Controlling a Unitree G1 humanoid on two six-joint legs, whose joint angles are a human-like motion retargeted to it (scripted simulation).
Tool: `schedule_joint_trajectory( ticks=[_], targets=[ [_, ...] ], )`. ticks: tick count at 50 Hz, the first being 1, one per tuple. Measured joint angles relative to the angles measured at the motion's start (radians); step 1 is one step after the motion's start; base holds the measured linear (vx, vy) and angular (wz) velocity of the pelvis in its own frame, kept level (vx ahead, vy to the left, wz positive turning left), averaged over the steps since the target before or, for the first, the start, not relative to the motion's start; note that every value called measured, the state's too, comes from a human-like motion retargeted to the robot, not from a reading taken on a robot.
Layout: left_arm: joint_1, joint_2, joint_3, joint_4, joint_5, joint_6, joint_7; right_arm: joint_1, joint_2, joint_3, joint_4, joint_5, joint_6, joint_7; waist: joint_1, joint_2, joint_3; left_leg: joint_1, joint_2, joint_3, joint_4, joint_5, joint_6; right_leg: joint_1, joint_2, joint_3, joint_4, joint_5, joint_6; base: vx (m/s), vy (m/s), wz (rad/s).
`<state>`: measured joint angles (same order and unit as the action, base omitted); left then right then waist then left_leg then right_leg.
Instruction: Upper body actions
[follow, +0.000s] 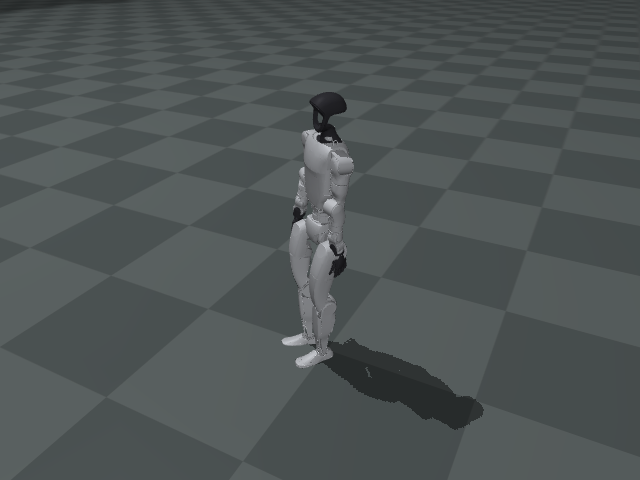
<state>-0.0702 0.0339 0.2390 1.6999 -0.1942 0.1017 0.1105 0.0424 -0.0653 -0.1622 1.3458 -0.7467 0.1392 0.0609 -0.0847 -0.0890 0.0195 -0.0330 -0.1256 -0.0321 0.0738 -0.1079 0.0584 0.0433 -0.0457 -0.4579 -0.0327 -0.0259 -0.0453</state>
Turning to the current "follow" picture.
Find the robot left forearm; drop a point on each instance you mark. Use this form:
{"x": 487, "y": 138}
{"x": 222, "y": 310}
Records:
{"x": 335, "y": 231}

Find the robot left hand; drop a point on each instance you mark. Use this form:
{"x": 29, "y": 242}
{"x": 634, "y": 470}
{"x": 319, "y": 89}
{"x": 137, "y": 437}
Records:
{"x": 338, "y": 264}

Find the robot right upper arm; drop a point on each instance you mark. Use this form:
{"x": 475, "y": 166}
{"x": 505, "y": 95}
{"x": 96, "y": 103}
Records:
{"x": 304, "y": 137}

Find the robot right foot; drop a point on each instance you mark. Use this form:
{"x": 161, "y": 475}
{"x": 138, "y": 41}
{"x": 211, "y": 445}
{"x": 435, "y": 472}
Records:
{"x": 298, "y": 340}

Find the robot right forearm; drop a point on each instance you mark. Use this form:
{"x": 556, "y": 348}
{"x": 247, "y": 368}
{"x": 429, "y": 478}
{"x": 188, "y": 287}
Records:
{"x": 301, "y": 200}

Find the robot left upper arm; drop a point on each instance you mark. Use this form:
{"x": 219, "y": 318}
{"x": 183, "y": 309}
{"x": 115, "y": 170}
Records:
{"x": 342, "y": 167}

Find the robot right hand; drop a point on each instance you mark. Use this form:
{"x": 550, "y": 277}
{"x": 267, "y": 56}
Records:
{"x": 297, "y": 216}

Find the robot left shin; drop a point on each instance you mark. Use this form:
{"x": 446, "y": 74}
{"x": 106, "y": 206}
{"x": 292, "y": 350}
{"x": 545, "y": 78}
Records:
{"x": 323, "y": 324}

